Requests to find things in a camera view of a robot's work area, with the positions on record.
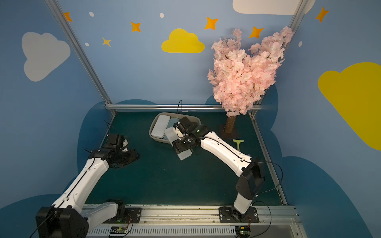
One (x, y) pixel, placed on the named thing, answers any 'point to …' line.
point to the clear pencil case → (172, 137)
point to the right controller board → (243, 230)
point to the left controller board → (118, 230)
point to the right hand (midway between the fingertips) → (181, 145)
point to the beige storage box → (173, 114)
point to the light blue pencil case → (171, 121)
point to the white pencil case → (160, 126)
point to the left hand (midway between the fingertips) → (136, 155)
